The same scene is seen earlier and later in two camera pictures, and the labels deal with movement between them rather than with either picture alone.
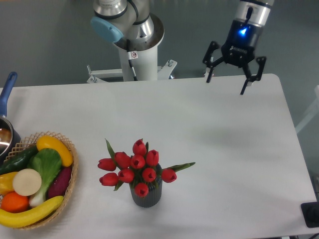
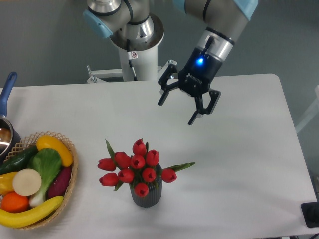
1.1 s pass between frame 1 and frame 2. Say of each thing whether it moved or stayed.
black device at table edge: stayed
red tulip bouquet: stayed
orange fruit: stayed
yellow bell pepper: stayed
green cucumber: stayed
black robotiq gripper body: moved
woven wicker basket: stayed
